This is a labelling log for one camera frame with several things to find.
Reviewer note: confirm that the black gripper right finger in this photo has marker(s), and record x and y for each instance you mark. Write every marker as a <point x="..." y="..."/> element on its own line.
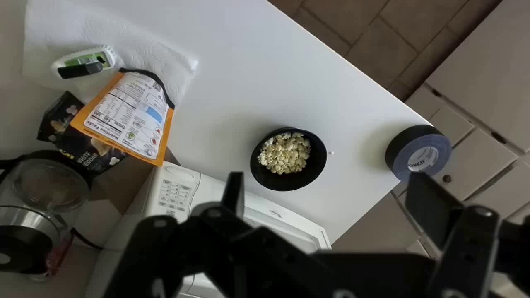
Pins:
<point x="432" y="208"/>

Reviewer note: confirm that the dark blue tape roll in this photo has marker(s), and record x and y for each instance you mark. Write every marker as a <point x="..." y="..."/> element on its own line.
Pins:
<point x="408" y="145"/>

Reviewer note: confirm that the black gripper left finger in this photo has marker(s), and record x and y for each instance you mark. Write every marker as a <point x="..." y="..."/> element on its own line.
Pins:
<point x="234" y="192"/>

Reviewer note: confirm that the white microwave oven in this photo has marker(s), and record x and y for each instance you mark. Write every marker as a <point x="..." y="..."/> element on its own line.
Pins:
<point x="176" y="192"/>

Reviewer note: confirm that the glass electric kettle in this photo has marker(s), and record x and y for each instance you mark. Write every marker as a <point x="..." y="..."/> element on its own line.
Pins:
<point x="43" y="182"/>

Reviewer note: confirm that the popcorn pile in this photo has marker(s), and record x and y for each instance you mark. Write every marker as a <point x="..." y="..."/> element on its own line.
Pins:
<point x="283" y="152"/>

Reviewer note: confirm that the small white black bottle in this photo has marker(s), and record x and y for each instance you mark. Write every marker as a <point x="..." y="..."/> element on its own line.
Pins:
<point x="83" y="63"/>

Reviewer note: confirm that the beige drawer cabinet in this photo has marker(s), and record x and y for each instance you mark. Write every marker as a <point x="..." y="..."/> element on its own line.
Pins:
<point x="485" y="82"/>

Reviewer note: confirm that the black popcorn packet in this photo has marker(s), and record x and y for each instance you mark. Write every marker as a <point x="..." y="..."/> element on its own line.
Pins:
<point x="83" y="149"/>

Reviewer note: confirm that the black bowl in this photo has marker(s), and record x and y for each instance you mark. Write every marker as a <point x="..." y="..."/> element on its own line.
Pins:
<point x="287" y="182"/>

